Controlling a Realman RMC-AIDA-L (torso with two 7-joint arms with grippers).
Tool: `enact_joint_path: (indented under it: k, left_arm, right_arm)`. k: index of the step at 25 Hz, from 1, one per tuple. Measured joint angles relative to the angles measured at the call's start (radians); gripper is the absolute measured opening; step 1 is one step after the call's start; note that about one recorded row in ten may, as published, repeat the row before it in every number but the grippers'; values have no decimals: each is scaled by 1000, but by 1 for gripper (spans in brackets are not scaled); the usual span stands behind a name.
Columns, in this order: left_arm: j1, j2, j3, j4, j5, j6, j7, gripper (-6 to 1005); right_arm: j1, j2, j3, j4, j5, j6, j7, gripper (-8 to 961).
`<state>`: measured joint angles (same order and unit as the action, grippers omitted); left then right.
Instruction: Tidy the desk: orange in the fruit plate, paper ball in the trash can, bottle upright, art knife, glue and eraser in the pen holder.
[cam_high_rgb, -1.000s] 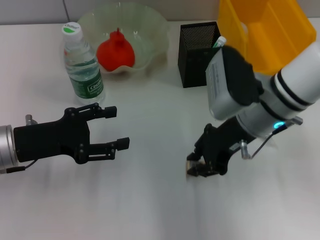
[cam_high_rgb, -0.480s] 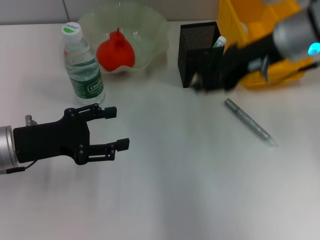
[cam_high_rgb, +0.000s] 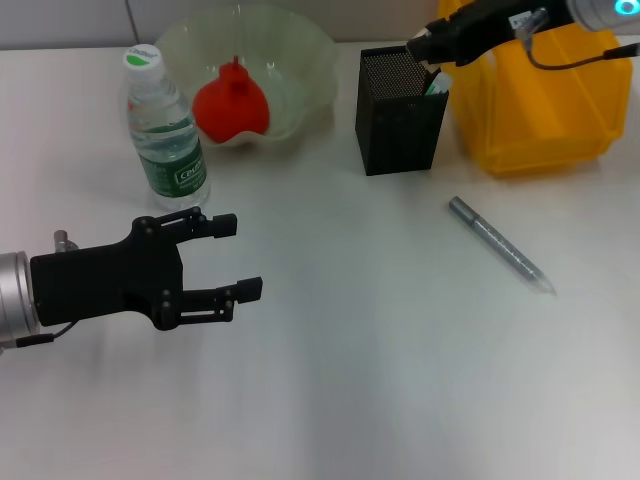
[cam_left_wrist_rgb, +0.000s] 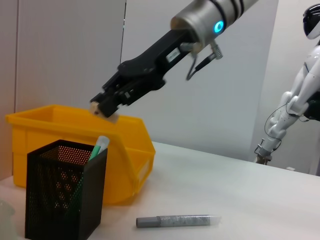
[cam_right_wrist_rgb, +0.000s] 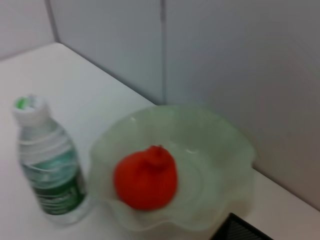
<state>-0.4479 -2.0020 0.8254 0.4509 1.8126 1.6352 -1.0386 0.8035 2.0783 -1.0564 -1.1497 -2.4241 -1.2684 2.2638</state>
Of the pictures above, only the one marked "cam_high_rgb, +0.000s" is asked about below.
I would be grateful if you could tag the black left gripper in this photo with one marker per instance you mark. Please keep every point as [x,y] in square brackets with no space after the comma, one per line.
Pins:
[100,280]

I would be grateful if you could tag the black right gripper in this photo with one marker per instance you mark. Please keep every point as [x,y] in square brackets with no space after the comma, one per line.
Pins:
[495,25]

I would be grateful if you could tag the green utility knife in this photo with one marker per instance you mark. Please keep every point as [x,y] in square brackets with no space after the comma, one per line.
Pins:
[439,84]

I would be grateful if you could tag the clear green-label water bottle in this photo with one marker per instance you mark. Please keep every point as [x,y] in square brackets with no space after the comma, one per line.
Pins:
[170,160]

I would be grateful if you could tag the red-orange toy orange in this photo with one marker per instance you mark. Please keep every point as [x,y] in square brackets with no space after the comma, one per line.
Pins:
[230,110]

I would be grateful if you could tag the black mesh pen holder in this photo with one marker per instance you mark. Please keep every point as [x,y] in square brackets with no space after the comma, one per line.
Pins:
[400,130]

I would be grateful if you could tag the pale green glass fruit bowl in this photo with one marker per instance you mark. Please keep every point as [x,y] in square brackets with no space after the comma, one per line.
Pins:
[300,60]

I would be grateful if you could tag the silver glitter pen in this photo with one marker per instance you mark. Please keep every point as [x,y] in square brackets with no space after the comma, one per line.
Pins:
[500,245]

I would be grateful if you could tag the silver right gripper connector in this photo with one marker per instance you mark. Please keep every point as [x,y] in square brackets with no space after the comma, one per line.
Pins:
[532,20]

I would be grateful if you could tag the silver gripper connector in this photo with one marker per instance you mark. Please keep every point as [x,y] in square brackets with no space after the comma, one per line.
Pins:
[65,240]
[532,20]

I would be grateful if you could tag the yellow plastic bin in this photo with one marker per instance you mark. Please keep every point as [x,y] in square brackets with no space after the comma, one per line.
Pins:
[550,125]

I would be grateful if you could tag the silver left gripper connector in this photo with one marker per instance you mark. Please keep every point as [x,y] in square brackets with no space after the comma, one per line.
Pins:
[65,240]

